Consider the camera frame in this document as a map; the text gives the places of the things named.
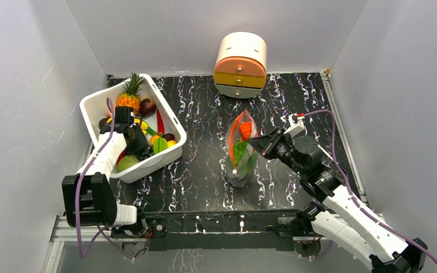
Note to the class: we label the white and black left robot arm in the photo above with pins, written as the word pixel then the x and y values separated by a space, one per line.
pixel 88 197

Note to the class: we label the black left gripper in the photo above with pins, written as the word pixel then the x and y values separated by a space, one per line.
pixel 141 144

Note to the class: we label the green toy cabbage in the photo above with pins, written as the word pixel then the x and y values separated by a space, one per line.
pixel 127 162

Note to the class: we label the green toy star fruit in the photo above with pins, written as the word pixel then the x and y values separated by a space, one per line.
pixel 159 145

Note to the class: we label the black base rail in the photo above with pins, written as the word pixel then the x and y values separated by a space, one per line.
pixel 235 229

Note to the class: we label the green toy lettuce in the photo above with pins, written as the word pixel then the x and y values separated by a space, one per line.
pixel 242 160

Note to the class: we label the black toy grape bunch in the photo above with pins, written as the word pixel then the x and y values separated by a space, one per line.
pixel 145 153

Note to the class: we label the toy pineapple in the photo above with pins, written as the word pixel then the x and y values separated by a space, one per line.
pixel 130 93

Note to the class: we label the clear zip bag orange zipper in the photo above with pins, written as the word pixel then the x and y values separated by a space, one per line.
pixel 233 135

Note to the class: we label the dark red toy plum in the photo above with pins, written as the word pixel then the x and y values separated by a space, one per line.
pixel 168 137

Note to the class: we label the dark brown toy mangosteen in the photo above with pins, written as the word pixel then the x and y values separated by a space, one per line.
pixel 147 108

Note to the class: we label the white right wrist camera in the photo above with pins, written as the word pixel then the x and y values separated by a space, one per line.
pixel 296 124

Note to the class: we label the white plastic food bin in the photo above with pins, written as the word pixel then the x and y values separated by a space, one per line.
pixel 93 107

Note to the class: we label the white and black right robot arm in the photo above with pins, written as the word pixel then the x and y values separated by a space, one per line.
pixel 336 213

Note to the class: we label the small yellow toy fruit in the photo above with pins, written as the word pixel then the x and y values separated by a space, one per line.
pixel 171 143

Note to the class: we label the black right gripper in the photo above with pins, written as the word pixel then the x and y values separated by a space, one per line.
pixel 271 141

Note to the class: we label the round pastel drawer cabinet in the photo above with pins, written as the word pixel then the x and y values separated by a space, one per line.
pixel 240 68

